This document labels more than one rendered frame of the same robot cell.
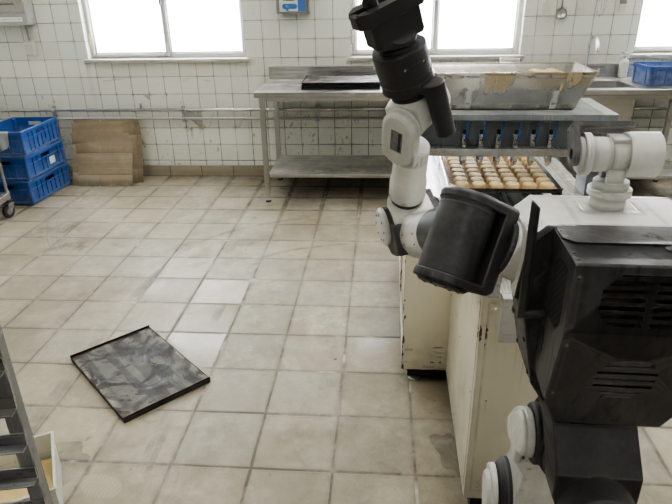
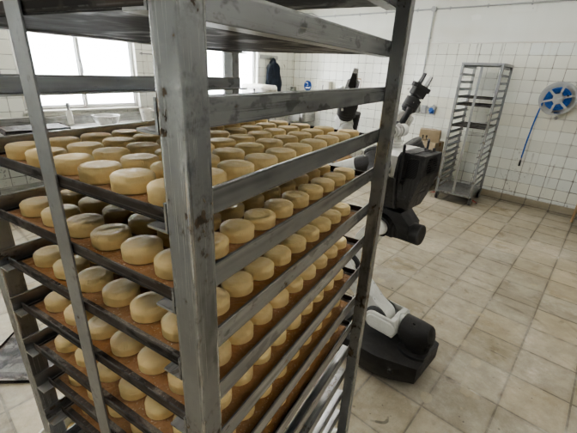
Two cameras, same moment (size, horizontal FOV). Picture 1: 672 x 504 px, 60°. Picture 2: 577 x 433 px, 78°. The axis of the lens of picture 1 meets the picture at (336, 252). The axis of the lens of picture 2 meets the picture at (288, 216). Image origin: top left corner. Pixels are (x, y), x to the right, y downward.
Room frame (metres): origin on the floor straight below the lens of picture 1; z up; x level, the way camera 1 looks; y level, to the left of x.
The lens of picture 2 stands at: (0.18, 1.39, 1.63)
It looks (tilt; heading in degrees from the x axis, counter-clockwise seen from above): 22 degrees down; 306
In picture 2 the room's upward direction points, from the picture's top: 3 degrees clockwise
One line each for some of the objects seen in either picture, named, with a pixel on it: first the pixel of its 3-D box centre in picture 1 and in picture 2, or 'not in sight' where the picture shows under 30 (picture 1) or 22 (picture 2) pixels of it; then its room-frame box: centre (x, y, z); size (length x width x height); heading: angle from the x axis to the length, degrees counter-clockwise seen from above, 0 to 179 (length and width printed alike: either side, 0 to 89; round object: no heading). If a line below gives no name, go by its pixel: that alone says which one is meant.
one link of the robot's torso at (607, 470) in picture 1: (581, 448); (397, 222); (0.76, -0.40, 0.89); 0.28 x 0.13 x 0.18; 174
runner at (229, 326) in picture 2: not in sight; (306, 253); (0.49, 0.90, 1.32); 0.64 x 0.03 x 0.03; 96
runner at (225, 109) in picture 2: not in sight; (318, 99); (0.49, 0.90, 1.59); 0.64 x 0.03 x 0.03; 96
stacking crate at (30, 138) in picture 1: (18, 136); not in sight; (4.87, 2.63, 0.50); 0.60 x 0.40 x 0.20; 178
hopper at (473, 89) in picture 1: (506, 86); not in sight; (2.23, -0.64, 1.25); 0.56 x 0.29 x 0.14; 85
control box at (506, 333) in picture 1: (545, 319); not in sight; (1.37, -0.56, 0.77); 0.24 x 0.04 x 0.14; 85
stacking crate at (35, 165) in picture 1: (24, 159); not in sight; (4.87, 2.63, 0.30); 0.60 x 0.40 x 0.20; 175
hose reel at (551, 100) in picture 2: not in sight; (548, 126); (0.33, -4.40, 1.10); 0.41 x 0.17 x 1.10; 175
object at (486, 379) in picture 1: (508, 345); not in sight; (1.73, -0.60, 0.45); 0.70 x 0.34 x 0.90; 175
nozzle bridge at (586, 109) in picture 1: (500, 150); not in sight; (2.23, -0.64, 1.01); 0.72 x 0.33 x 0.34; 85
